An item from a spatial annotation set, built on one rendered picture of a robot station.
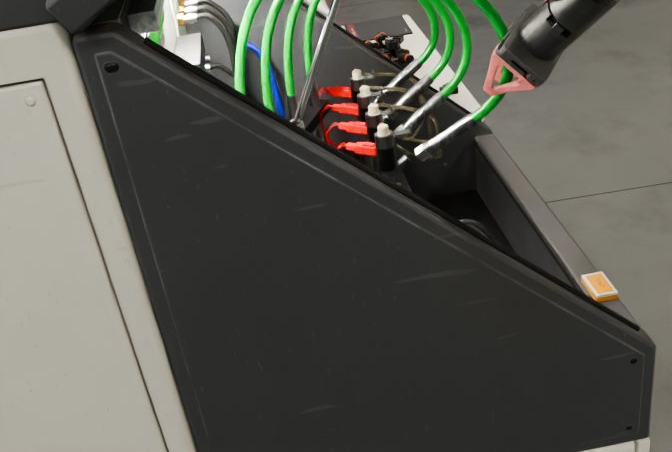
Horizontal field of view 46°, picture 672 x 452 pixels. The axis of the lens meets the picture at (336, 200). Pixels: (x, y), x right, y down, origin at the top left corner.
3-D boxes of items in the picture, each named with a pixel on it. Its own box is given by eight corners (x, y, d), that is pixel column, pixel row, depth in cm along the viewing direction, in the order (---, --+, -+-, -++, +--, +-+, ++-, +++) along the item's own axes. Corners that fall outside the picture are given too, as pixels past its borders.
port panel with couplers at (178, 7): (228, 163, 136) (187, -17, 121) (208, 167, 136) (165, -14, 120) (226, 132, 147) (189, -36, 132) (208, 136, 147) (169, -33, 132)
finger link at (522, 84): (460, 85, 101) (503, 42, 93) (481, 54, 105) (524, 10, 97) (501, 119, 101) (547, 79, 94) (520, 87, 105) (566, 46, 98)
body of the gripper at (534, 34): (493, 55, 93) (532, 17, 87) (523, 10, 99) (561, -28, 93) (535, 90, 94) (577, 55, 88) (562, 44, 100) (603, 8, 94)
